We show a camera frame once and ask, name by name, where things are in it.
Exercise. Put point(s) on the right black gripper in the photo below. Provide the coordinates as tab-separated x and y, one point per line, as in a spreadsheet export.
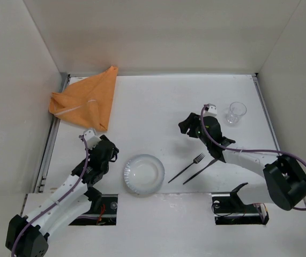
191	125

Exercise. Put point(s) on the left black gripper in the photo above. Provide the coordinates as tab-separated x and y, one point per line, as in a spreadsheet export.
109	149

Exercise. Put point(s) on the black fork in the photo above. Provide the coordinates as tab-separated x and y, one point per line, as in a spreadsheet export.
196	160

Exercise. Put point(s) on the black knife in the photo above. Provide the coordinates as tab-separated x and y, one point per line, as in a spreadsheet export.
200	171

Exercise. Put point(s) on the clear plastic cup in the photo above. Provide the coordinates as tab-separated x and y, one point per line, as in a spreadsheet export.
235	112

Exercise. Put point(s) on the orange cloth napkin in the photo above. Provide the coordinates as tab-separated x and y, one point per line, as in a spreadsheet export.
87	103

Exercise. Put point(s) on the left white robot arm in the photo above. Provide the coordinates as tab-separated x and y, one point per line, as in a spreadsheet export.
29	235

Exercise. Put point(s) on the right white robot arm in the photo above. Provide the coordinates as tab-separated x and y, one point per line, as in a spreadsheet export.
284	179

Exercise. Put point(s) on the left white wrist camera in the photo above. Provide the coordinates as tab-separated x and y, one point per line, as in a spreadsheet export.
91	138

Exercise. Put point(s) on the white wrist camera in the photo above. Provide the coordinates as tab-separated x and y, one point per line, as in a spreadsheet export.
91	138
210	110

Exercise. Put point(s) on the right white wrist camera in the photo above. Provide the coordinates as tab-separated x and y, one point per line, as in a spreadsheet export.
210	110

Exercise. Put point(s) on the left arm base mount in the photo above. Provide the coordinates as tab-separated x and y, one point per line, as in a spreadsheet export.
103	212

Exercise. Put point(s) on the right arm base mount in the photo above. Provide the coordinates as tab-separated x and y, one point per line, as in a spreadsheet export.
228	209

